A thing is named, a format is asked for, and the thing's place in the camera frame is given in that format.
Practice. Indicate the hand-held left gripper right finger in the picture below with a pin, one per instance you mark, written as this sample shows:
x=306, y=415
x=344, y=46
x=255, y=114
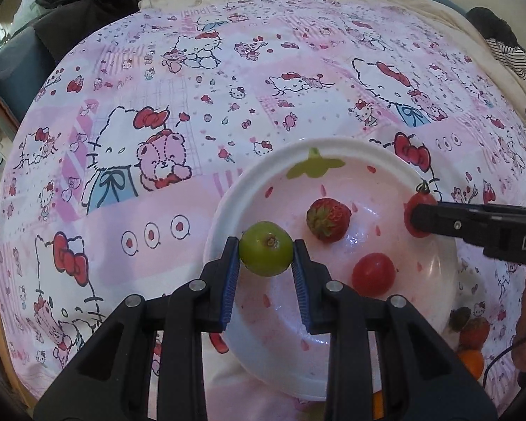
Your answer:
x=301, y=289

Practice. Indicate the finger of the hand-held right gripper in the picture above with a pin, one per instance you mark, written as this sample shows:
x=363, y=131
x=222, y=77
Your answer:
x=447, y=223

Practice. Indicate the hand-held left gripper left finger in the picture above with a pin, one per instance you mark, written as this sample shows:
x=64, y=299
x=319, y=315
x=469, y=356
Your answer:
x=229, y=280

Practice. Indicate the red cherry tomato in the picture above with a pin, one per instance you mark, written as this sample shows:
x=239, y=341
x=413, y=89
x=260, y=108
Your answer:
x=416, y=199
x=373, y=274

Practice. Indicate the white strawberry print bowl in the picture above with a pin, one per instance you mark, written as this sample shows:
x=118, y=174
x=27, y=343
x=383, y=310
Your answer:
x=289, y=329

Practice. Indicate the green jujube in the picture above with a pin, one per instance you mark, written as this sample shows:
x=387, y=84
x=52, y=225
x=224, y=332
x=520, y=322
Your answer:
x=265, y=250

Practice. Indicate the dark passion fruit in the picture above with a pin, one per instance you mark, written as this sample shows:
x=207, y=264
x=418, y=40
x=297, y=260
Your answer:
x=458, y=319

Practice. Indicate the red strawberry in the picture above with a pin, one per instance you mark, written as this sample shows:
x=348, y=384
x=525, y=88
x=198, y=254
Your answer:
x=475, y=332
x=328, y=219

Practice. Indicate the orange tangerine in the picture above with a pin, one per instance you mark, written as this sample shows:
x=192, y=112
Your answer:
x=472, y=363
x=378, y=405

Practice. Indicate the pink cartoon cat printed blanket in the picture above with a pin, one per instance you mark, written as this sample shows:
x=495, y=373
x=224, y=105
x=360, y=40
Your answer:
x=158, y=210

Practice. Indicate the black and white striped cloth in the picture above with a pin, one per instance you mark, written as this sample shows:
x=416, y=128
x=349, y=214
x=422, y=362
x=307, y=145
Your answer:
x=508, y=59

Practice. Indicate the blue-grey cushion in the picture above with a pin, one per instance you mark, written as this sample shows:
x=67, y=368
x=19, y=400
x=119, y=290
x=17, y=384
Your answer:
x=22, y=61

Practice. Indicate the black clothing pile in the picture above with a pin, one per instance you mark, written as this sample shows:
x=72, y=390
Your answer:
x=79, y=13

